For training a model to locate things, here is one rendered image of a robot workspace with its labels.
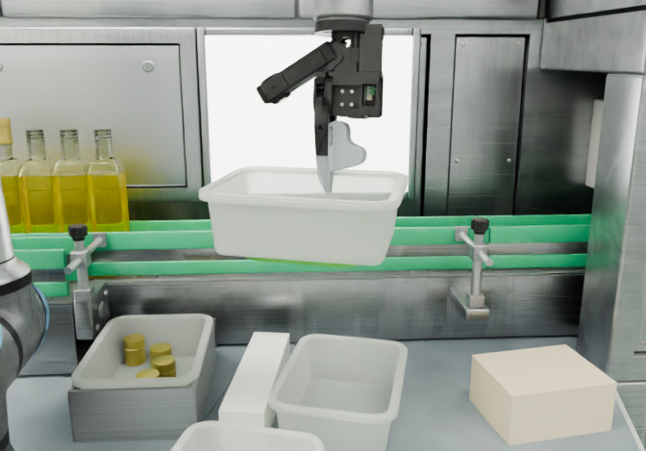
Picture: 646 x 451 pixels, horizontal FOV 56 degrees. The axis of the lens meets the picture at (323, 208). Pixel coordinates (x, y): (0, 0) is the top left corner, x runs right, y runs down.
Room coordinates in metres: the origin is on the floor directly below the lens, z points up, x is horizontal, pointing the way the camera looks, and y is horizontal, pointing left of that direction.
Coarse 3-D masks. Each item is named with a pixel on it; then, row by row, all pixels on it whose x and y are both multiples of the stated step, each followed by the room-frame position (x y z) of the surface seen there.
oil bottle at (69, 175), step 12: (60, 168) 1.04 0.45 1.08; (72, 168) 1.04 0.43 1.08; (84, 168) 1.05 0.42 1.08; (60, 180) 1.04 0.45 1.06; (72, 180) 1.04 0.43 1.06; (84, 180) 1.04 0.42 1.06; (60, 192) 1.04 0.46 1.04; (72, 192) 1.04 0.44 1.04; (84, 192) 1.04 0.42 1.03; (60, 204) 1.04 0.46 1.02; (72, 204) 1.04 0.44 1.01; (84, 204) 1.04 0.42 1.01; (60, 216) 1.04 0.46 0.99; (72, 216) 1.04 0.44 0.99; (84, 216) 1.04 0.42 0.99; (60, 228) 1.04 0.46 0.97
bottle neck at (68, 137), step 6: (60, 132) 1.05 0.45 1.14; (66, 132) 1.05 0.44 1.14; (72, 132) 1.05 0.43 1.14; (66, 138) 1.05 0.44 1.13; (72, 138) 1.05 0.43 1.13; (66, 144) 1.05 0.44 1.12; (72, 144) 1.05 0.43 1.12; (78, 144) 1.06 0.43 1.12; (66, 150) 1.05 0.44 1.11; (72, 150) 1.05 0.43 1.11; (78, 150) 1.06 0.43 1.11; (66, 156) 1.05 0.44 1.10; (72, 156) 1.05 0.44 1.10; (78, 156) 1.06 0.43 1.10
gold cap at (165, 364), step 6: (156, 360) 0.85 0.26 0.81; (162, 360) 0.85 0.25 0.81; (168, 360) 0.85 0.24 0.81; (174, 360) 0.85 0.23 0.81; (156, 366) 0.84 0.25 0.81; (162, 366) 0.84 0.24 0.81; (168, 366) 0.84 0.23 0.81; (174, 366) 0.85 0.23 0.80; (162, 372) 0.84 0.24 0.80; (168, 372) 0.84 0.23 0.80; (174, 372) 0.85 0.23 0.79
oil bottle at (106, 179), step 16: (96, 160) 1.05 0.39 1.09; (112, 160) 1.06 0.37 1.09; (96, 176) 1.04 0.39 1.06; (112, 176) 1.04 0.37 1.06; (96, 192) 1.04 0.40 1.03; (112, 192) 1.04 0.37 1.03; (96, 208) 1.04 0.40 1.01; (112, 208) 1.04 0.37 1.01; (96, 224) 1.04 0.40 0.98; (112, 224) 1.04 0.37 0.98; (128, 224) 1.09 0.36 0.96
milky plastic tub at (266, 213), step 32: (224, 192) 0.71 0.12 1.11; (256, 192) 0.79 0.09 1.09; (288, 192) 0.79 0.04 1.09; (320, 192) 0.78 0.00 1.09; (352, 192) 0.77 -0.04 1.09; (384, 192) 0.76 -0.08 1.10; (224, 224) 0.65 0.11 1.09; (256, 224) 0.64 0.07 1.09; (288, 224) 0.63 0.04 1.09; (320, 224) 0.63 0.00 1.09; (352, 224) 0.62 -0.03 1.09; (384, 224) 0.62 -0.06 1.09; (256, 256) 0.65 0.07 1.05; (288, 256) 0.64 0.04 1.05; (320, 256) 0.63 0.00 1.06; (352, 256) 0.62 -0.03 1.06; (384, 256) 0.63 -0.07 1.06
